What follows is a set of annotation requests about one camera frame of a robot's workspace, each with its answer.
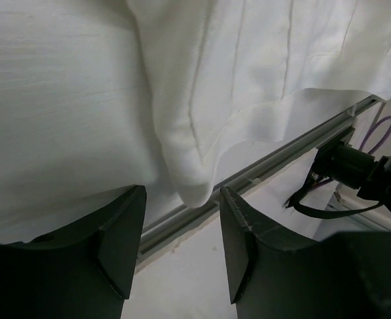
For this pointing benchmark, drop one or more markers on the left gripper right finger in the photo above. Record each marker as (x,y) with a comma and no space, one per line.
(274,272)

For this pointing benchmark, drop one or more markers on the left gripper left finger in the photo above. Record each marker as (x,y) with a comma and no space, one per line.
(82,270)

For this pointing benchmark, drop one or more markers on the white pleated skirt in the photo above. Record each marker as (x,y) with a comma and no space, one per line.
(225,72)

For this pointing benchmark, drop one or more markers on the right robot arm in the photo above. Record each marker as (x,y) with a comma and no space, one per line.
(357,170)

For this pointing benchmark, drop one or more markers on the aluminium front table rail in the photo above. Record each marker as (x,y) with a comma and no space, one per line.
(162,232)

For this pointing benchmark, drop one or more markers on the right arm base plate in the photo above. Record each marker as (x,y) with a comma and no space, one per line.
(342,137)

